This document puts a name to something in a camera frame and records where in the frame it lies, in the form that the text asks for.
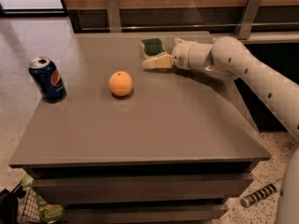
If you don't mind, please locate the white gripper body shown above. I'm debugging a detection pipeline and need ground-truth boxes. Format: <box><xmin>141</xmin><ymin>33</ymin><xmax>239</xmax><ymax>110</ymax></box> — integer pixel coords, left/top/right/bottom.
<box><xmin>172</xmin><ymin>41</ymin><xmax>195</xmax><ymax>70</ymax></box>

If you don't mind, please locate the green and yellow sponge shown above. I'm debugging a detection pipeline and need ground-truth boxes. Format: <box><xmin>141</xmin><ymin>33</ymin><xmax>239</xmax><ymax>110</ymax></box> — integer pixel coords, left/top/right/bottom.
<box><xmin>141</xmin><ymin>38</ymin><xmax>164</xmax><ymax>60</ymax></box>

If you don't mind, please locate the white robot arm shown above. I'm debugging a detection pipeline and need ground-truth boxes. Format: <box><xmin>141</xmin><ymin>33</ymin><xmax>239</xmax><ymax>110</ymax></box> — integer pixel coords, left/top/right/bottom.
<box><xmin>141</xmin><ymin>36</ymin><xmax>299</xmax><ymax>141</ymax></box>

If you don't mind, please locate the blue pepsi can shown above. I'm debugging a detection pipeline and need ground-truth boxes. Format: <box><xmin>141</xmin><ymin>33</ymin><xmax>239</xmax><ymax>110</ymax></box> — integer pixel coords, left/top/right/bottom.
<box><xmin>28</xmin><ymin>56</ymin><xmax>66</xmax><ymax>104</ymax></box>

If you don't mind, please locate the orange fruit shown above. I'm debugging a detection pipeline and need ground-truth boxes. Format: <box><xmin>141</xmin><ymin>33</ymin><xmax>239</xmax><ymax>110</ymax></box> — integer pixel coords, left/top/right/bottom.
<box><xmin>109</xmin><ymin>71</ymin><xmax>133</xmax><ymax>96</ymax></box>

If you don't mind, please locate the grey drawer cabinet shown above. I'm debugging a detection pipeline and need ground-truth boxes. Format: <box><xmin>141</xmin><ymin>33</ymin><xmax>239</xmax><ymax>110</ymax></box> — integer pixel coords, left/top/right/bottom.
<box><xmin>10</xmin><ymin>34</ymin><xmax>269</xmax><ymax>224</ymax></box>

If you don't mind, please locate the black white striped tool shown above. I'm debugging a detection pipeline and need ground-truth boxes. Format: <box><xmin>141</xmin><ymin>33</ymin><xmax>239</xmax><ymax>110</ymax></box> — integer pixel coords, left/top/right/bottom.
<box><xmin>240</xmin><ymin>180</ymin><xmax>282</xmax><ymax>208</ymax></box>

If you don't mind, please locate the green snack bag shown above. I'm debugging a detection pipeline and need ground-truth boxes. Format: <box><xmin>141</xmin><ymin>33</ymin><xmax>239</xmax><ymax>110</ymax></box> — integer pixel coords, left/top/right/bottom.
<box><xmin>20</xmin><ymin>175</ymin><xmax>64</xmax><ymax>224</ymax></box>

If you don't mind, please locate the black mesh basket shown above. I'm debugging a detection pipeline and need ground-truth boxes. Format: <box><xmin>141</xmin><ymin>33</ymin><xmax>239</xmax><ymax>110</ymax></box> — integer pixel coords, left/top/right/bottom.
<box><xmin>0</xmin><ymin>184</ymin><xmax>40</xmax><ymax>224</ymax></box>

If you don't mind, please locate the right metal rail bracket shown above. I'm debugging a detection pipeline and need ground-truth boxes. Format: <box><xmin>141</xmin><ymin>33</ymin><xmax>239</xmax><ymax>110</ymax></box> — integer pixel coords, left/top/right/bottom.
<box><xmin>235</xmin><ymin>0</ymin><xmax>262</xmax><ymax>40</ymax></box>

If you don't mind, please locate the metal rail bracket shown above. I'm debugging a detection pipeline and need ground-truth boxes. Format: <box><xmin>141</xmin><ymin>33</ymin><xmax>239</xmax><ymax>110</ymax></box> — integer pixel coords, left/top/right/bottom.
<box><xmin>235</xmin><ymin>0</ymin><xmax>262</xmax><ymax>40</ymax></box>
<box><xmin>105</xmin><ymin>0</ymin><xmax>122</xmax><ymax>33</ymax></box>

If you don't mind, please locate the left metal rail bracket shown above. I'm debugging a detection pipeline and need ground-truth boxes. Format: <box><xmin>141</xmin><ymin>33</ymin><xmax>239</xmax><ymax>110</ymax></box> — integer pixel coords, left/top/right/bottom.
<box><xmin>105</xmin><ymin>0</ymin><xmax>122</xmax><ymax>33</ymax></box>

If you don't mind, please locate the horizontal metal rail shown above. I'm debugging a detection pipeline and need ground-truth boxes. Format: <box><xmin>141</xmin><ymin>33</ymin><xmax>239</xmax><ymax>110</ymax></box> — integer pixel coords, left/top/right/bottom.
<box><xmin>81</xmin><ymin>21</ymin><xmax>299</xmax><ymax>34</ymax></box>

